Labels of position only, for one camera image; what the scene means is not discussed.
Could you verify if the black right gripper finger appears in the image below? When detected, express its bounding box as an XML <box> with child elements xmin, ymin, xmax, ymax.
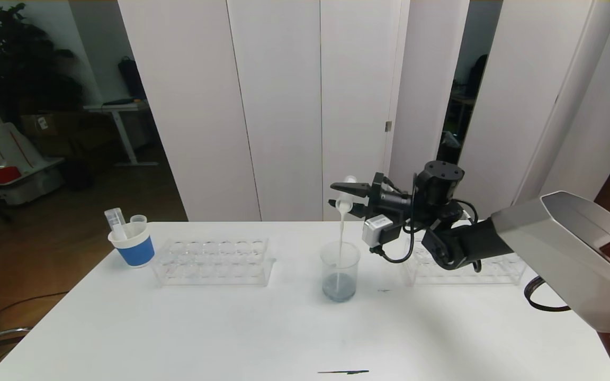
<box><xmin>330</xmin><ymin>182</ymin><xmax>372</xmax><ymax>198</ymax></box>
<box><xmin>328</xmin><ymin>199</ymin><xmax>370</xmax><ymax>218</ymax></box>

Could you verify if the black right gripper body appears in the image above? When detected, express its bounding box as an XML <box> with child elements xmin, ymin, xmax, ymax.
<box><xmin>368</xmin><ymin>172</ymin><xmax>411</xmax><ymax>218</ymax></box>

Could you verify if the white pigment test tube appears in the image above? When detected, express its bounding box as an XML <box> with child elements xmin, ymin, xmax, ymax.
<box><xmin>336</xmin><ymin>176</ymin><xmax>358</xmax><ymax>213</ymax></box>

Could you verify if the red pigment test tube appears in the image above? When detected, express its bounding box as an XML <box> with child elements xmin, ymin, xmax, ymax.
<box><xmin>104</xmin><ymin>208</ymin><xmax>129</xmax><ymax>242</ymax></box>

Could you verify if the clear glass beaker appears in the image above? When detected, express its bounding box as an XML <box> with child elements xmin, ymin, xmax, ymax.
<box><xmin>320</xmin><ymin>241</ymin><xmax>361</xmax><ymax>303</ymax></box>

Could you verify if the clear acrylic test tube rack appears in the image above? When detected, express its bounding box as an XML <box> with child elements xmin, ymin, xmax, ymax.
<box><xmin>152</xmin><ymin>237</ymin><xmax>275</xmax><ymax>287</ymax></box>
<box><xmin>402</xmin><ymin>237</ymin><xmax>528</xmax><ymax>286</ymax></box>

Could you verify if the white folding partition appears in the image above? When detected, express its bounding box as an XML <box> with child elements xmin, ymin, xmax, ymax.
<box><xmin>443</xmin><ymin>0</ymin><xmax>610</xmax><ymax>220</ymax></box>
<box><xmin>119</xmin><ymin>0</ymin><xmax>470</xmax><ymax>222</ymax></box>

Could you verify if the blue white paper cup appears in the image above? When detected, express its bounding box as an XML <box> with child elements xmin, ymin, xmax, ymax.
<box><xmin>108</xmin><ymin>222</ymin><xmax>156</xmax><ymax>268</ymax></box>

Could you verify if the white standing desk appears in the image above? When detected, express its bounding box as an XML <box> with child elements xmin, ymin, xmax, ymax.
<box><xmin>84</xmin><ymin>99</ymin><xmax>160</xmax><ymax>168</ymax></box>

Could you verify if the black bag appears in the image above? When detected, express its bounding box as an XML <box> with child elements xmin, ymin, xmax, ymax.
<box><xmin>119</xmin><ymin>57</ymin><xmax>148</xmax><ymax>102</ymax></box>

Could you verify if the brown cardboard box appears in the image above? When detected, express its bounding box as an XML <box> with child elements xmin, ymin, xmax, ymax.
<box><xmin>22</xmin><ymin>113</ymin><xmax>73</xmax><ymax>141</ymax></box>

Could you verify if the white machine with slanted panel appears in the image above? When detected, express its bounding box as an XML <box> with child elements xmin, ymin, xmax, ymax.
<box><xmin>0</xmin><ymin>69</ymin><xmax>66</xmax><ymax>207</ymax></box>

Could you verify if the dark green potted plant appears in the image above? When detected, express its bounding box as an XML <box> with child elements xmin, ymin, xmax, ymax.
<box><xmin>0</xmin><ymin>0</ymin><xmax>86</xmax><ymax>128</ymax></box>

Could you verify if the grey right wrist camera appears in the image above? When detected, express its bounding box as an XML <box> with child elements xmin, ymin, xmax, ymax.
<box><xmin>362</xmin><ymin>214</ymin><xmax>391</xmax><ymax>248</ymax></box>

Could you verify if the black right camera cable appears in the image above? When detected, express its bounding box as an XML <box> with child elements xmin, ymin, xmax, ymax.
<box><xmin>373</xmin><ymin>228</ymin><xmax>417</xmax><ymax>264</ymax></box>

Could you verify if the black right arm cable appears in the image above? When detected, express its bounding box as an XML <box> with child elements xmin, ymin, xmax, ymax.
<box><xmin>524</xmin><ymin>275</ymin><xmax>571</xmax><ymax>313</ymax></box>

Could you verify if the black floor cable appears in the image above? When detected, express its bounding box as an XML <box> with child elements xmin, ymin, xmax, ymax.
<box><xmin>0</xmin><ymin>291</ymin><xmax>70</xmax><ymax>337</ymax></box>

